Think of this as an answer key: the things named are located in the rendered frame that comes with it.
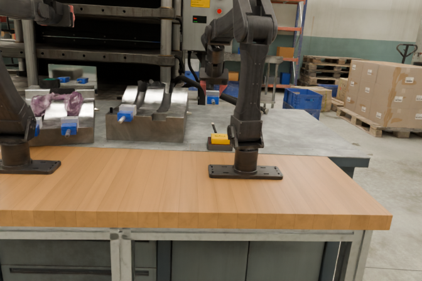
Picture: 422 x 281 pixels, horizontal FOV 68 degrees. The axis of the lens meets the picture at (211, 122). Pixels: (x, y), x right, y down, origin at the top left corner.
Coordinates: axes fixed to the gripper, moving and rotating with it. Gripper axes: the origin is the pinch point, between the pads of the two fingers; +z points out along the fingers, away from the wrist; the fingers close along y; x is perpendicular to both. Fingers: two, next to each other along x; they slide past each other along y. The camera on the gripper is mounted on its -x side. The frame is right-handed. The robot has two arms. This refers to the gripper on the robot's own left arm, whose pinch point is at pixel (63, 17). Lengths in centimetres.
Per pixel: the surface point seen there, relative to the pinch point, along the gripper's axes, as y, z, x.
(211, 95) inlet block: -53, -2, 25
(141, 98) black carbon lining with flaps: -24.8, 11.5, 29.2
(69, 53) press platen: 24, 68, 15
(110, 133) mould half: -18.3, -13.4, 37.6
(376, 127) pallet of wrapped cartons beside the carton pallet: -291, 263, 99
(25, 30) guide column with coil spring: 45, 64, 4
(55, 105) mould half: 3.7, -2.7, 30.6
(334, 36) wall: -383, 629, -33
